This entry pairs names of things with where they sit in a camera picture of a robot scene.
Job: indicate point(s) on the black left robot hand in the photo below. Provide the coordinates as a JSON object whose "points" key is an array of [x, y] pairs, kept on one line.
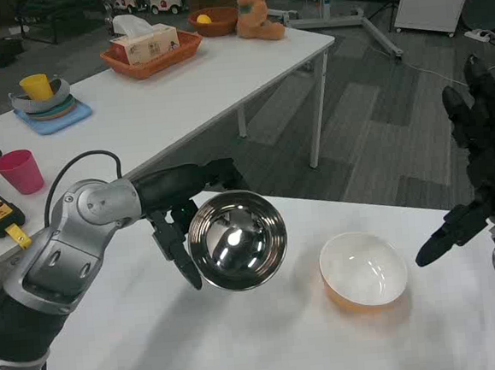
{"points": [[168, 187]]}

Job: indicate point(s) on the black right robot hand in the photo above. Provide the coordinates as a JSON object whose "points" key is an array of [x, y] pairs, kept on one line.
{"points": [[492, 140]]}

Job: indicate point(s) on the shiny metal bowl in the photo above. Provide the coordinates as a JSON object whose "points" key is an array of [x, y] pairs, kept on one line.
{"points": [[239, 241]]}

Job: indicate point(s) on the grey ribbed bowl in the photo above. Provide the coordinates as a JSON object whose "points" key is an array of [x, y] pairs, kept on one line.
{"points": [[27, 106]]}

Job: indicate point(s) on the white bowl with orange outside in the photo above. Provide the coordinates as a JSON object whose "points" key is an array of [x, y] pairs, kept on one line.
{"points": [[361, 266]]}

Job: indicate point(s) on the white folding table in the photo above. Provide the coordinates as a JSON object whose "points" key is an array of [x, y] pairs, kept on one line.
{"points": [[160, 106]]}

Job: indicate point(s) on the white power strip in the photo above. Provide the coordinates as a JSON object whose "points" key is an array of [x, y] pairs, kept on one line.
{"points": [[478, 35]]}

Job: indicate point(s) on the light blue square tray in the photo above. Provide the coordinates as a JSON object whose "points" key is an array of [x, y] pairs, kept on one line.
{"points": [[77, 115]]}

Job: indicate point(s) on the orange rectangular basket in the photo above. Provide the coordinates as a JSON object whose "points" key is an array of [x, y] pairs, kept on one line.
{"points": [[148, 68]]}

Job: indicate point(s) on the stack of coloured plates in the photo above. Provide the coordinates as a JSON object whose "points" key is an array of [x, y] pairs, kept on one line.
{"points": [[61, 109]]}

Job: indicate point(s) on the cardboard tissue box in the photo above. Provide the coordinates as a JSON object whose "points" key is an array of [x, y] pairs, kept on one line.
{"points": [[151, 47]]}

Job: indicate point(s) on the pink plastic cup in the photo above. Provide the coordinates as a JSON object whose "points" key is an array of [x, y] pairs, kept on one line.
{"points": [[21, 173]]}

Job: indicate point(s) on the yellow plastic cup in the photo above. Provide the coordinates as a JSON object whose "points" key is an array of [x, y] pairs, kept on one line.
{"points": [[38, 88]]}

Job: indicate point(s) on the brown round basket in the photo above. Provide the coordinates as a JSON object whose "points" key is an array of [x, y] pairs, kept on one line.
{"points": [[218, 28]]}

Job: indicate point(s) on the yellow ball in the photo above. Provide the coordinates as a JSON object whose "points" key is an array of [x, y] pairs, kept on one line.
{"points": [[204, 19]]}

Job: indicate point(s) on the white toy car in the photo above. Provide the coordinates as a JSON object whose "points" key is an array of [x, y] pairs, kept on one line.
{"points": [[166, 0], [130, 0]]}

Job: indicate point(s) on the orange plush bear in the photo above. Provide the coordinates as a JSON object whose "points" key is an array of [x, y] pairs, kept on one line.
{"points": [[256, 21]]}

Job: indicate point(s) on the white metal stand base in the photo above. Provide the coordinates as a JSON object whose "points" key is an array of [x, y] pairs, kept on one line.
{"points": [[329, 21]]}

